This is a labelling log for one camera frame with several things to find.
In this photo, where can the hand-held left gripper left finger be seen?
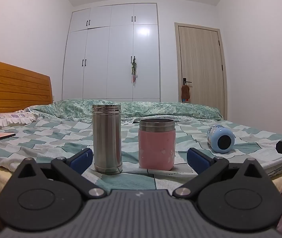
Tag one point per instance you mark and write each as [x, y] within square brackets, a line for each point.
[82, 159]

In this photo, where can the tall stainless steel cup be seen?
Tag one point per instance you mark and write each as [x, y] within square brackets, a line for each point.
[107, 141]

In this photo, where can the green checkered blanket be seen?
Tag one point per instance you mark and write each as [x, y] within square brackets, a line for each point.
[44, 138]

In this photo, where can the brown hanging pouch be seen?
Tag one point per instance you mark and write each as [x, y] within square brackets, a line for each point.
[185, 93]

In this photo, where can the green floral quilt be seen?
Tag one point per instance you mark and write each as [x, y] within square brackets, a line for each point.
[155, 109]

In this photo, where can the green hanging ornament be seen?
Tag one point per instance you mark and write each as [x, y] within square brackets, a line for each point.
[133, 69]

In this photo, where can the purple floral pillow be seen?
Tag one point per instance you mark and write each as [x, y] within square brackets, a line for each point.
[9, 119]

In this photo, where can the blue cup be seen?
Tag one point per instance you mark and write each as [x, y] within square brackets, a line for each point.
[220, 138]

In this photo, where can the wooden headboard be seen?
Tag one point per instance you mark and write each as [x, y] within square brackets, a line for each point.
[14, 89]

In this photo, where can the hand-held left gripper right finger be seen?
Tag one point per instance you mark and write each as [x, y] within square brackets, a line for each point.
[197, 160]

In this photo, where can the pink cup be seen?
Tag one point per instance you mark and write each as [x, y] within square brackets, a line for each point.
[156, 148]

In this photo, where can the white wardrobe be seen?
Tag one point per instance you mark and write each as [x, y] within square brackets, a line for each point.
[116, 54]

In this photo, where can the wooden door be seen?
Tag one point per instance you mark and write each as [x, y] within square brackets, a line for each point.
[200, 74]

